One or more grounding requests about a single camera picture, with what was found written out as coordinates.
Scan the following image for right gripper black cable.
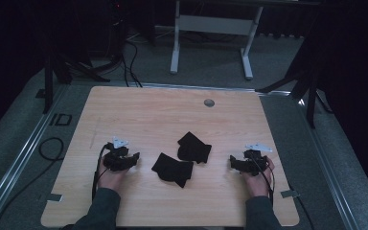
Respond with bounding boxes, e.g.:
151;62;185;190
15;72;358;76
250;150;276;205

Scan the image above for black tripod stand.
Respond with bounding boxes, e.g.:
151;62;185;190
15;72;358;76
41;37;111;115
256;47;334;129

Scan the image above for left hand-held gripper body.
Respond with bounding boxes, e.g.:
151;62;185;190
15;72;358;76
103;136;134;173

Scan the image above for black cables on floor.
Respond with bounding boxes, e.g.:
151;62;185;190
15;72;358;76
108;18;144;88

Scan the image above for person's right hand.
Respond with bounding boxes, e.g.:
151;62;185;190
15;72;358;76
241;156;276;198

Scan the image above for black sock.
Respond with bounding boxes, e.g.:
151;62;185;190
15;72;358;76
176;130;213;165
150;152;195;189

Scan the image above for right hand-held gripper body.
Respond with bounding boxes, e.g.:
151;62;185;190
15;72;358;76
238;142;273;177

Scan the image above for person's left hand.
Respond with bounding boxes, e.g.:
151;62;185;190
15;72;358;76
96;158;129;194

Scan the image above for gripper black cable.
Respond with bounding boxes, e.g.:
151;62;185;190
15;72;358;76
91;142;113;202
250;150;276;205

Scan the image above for black floor cable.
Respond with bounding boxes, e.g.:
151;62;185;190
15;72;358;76
0;137;65;230

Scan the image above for grey tape strip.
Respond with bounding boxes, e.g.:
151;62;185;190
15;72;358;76
280;190;301;199

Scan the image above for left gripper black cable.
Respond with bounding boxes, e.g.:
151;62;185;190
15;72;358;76
91;142;113;202

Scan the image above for white metal desk frame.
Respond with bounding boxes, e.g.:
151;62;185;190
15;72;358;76
170;0;265;81

